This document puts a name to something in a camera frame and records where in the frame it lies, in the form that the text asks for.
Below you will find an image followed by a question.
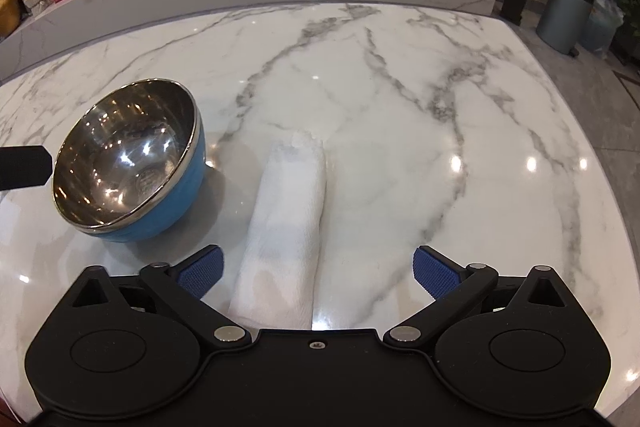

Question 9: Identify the white cloth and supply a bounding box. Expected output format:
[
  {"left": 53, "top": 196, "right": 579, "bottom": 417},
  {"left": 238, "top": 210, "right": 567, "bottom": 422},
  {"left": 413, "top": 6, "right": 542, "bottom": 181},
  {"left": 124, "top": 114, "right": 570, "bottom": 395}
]
[{"left": 229, "top": 131, "right": 326, "bottom": 329}]

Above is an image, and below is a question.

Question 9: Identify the blue stainless steel bowl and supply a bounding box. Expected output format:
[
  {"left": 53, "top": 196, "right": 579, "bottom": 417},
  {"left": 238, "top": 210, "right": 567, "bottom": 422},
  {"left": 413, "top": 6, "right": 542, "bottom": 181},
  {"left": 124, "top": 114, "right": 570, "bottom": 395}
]
[{"left": 52, "top": 78, "right": 206, "bottom": 243}]

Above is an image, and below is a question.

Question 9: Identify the grey pedal trash bin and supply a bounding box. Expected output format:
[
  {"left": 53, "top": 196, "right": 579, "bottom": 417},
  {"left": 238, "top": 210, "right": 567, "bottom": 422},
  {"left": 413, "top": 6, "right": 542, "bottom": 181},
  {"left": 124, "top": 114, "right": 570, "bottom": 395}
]
[{"left": 536, "top": 0, "right": 596, "bottom": 56}]

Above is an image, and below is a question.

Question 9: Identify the clear plastic bag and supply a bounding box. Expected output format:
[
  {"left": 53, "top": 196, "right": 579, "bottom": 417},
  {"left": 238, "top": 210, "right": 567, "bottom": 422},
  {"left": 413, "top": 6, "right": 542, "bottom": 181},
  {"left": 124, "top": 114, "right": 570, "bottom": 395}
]
[{"left": 578, "top": 0, "right": 624, "bottom": 58}]

